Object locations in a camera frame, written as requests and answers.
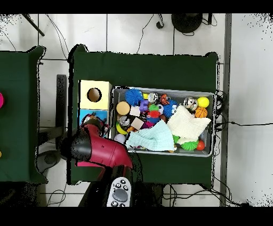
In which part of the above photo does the mint green cloth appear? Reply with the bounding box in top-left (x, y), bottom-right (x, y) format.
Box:
top-left (125, 119), bottom-right (175, 151)

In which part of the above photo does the wooden box with three holes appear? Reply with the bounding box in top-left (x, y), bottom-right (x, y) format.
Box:
top-left (75, 79), bottom-right (113, 167)

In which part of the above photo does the clear mesh bin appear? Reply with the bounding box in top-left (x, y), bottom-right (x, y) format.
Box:
top-left (108, 86), bottom-right (216, 158)

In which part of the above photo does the wooden cube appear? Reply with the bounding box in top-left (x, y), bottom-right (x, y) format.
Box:
top-left (130, 116), bottom-right (145, 131)

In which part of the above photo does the toy hamburger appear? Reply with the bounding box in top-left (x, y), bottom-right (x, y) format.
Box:
top-left (115, 101), bottom-right (131, 116)

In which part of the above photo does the white toy baseball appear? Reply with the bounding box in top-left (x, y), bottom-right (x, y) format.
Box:
top-left (114, 133), bottom-right (126, 144)

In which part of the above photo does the blue spiky ball with eyes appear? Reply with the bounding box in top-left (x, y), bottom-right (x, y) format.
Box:
top-left (163, 99), bottom-right (179, 118)

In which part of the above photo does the dark green table cloth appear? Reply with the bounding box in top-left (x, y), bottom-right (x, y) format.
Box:
top-left (67, 44), bottom-right (219, 185)
top-left (0, 46), bottom-right (49, 184)

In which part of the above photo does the cream knitted cloth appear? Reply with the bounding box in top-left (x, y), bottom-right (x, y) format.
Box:
top-left (167, 104), bottom-right (212, 144)

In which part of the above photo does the crushed white printed can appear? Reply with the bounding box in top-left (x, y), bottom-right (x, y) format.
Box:
top-left (182, 96), bottom-right (198, 111)

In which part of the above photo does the orange toy basketball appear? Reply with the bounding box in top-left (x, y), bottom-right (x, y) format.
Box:
top-left (194, 106), bottom-right (208, 118)

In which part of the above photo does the yellow ball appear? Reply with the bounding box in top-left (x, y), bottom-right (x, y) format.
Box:
top-left (196, 96), bottom-right (210, 108)

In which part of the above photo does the black upright panel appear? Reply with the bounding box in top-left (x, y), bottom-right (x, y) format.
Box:
top-left (55, 74), bottom-right (67, 151)

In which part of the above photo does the grey rounded floor base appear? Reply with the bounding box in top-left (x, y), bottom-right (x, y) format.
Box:
top-left (35, 150), bottom-right (63, 174)

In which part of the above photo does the black round stand base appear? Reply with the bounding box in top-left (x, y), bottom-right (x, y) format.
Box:
top-left (171, 13), bottom-right (203, 34)

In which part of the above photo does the thin black rod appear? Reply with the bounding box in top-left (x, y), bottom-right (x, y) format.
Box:
top-left (21, 13), bottom-right (45, 37)

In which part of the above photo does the black cable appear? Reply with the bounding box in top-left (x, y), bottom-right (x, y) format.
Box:
top-left (215, 120), bottom-right (273, 127)

